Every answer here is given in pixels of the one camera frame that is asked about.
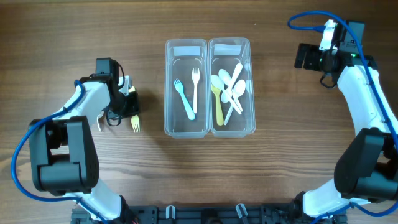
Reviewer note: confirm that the left clear plastic container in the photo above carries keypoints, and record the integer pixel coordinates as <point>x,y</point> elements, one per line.
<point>181,56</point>

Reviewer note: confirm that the white side-lying fork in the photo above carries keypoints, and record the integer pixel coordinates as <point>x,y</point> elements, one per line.
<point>180,89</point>
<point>98,121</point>

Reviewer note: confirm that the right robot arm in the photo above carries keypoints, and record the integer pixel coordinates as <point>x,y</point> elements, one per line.
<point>367,170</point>

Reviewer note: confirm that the right clear plastic container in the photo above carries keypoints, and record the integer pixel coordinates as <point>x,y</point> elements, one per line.
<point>226,53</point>

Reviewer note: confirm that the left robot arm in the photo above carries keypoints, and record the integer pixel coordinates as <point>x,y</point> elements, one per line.
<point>63,157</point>

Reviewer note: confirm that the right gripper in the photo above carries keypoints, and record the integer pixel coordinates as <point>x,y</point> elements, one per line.
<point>309,63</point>

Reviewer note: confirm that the clear plastic container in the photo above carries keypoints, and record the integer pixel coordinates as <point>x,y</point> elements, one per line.
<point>226,53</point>
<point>181,56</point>

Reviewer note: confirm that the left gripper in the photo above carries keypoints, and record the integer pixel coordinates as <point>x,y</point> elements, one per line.
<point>135,107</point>

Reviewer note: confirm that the white plastic spoon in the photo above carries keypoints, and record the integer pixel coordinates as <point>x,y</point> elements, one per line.
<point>218,83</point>
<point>234,90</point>

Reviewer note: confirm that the short white spoon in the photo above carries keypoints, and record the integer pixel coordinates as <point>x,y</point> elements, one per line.
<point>227,79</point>

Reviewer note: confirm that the white plastic fork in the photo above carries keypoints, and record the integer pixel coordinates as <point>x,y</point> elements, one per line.
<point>195,79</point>

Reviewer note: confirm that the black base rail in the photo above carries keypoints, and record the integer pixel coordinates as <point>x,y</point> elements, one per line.
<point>264,214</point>

